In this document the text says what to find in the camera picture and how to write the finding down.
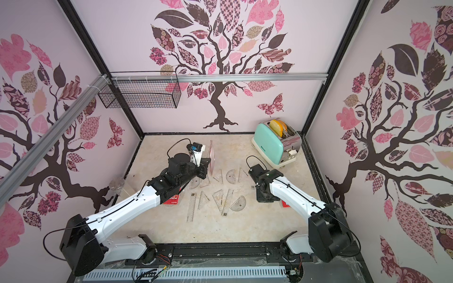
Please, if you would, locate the red ruler set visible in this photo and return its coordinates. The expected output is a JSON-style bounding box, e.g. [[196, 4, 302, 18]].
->
[[209, 140, 215, 175], [164, 190, 184, 206], [281, 200, 291, 208]]

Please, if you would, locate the clear plastic ruler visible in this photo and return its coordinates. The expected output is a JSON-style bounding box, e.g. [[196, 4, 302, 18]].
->
[[186, 193, 197, 222]]

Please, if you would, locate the clear protractor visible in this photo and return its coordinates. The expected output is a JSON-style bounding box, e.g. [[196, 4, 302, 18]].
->
[[190, 177, 201, 189], [230, 195, 247, 212], [225, 169, 237, 185]]

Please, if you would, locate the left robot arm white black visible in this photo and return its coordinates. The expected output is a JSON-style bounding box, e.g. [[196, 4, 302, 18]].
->
[[60, 152, 211, 277]]

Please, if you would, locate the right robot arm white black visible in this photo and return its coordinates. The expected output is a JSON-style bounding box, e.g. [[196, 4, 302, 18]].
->
[[248, 165, 362, 263]]

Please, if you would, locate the mint green toaster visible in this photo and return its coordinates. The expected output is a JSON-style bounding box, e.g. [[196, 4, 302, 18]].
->
[[251, 119, 302, 169]]

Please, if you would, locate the yellow toast slice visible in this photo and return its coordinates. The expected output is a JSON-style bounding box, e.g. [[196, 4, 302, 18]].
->
[[269, 120, 287, 139]]

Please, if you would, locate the clear plastic cup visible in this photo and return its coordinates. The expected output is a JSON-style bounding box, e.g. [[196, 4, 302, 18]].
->
[[109, 176, 136, 199]]

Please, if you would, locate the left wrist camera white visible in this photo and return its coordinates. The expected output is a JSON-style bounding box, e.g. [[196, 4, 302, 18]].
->
[[189, 143, 205, 167]]

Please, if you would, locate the black wire basket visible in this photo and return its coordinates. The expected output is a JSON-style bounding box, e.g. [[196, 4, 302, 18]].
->
[[98, 71, 182, 108]]

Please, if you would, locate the aluminium rail back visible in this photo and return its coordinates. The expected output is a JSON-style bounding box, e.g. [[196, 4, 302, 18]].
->
[[111, 73, 329, 83]]

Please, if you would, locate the aluminium rail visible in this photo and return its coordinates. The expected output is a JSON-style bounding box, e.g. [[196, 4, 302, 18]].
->
[[1, 74, 109, 205], [111, 73, 329, 83]]

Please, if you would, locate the white slotted cable duct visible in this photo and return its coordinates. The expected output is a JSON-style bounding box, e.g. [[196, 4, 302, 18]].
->
[[80, 266, 287, 283]]

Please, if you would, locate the aluminium rail left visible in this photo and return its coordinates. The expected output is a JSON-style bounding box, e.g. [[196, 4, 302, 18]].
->
[[1, 74, 109, 205]]

